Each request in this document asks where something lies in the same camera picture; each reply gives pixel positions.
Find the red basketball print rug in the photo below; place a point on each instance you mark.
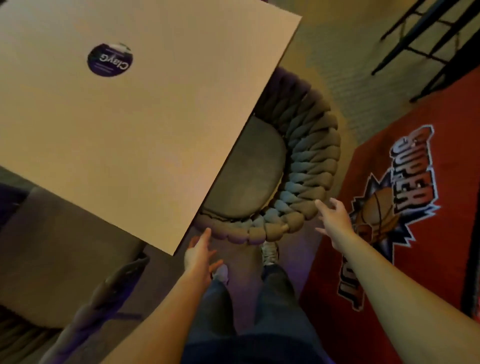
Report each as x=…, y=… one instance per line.
x=431, y=243

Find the person's leg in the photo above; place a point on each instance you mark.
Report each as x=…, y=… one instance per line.
x=281, y=307
x=217, y=318

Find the person's right forearm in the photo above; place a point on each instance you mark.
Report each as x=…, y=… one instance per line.
x=397, y=300

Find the person's right thumb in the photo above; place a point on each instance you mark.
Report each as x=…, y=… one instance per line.
x=321, y=230

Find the person's left leg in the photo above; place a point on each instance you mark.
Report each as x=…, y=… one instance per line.
x=217, y=318

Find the person's left thumb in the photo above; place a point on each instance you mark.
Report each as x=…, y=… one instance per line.
x=216, y=266

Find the person's right hand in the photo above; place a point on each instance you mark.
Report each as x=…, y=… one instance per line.
x=339, y=225

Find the person's left forearm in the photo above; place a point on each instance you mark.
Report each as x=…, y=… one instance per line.
x=165, y=318

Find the black metal chair frame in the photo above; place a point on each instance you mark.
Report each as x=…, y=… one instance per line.
x=416, y=22

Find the person's grey shoe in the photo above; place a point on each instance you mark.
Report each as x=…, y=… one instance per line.
x=270, y=254
x=222, y=273

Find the person's left hand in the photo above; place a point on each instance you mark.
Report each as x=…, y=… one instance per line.
x=197, y=260

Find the person's right grey shoe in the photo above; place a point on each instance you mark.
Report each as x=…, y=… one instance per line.
x=270, y=254

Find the person's right middle finger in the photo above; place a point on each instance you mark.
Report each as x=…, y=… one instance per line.
x=336, y=203

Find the round dark purple sticker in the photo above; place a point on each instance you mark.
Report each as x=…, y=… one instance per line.
x=110, y=60

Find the person's left grey shoe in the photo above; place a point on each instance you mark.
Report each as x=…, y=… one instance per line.
x=222, y=273

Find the person's right leg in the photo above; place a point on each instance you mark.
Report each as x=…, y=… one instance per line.
x=281, y=307

